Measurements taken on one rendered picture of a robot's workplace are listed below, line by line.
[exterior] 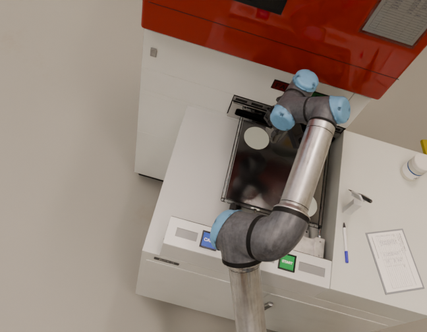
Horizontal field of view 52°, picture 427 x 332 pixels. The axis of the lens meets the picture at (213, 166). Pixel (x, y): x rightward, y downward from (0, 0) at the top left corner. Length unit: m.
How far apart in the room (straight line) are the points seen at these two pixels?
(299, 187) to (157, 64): 0.79
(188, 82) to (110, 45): 1.45
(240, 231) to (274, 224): 0.09
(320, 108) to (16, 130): 1.92
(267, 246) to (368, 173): 0.74
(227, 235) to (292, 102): 0.42
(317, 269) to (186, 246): 0.43
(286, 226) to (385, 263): 0.60
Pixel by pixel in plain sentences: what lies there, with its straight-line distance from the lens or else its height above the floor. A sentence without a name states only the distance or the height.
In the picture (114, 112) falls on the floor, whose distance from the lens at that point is 2.75.
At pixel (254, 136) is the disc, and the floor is 0.90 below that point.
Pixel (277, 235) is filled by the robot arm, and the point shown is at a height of 1.32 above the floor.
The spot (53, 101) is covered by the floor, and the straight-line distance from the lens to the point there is 2.82.
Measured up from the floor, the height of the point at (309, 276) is 0.96.
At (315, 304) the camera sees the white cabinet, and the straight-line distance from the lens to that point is 1.71.
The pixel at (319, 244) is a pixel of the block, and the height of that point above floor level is 0.91.
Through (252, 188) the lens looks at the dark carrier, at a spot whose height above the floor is 0.90.
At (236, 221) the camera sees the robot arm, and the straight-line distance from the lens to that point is 1.14.
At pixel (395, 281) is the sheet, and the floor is 0.97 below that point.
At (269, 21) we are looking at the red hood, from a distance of 1.34.
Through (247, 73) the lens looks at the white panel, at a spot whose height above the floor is 1.11.
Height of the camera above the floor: 2.29
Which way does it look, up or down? 61 degrees down
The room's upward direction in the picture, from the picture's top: 23 degrees clockwise
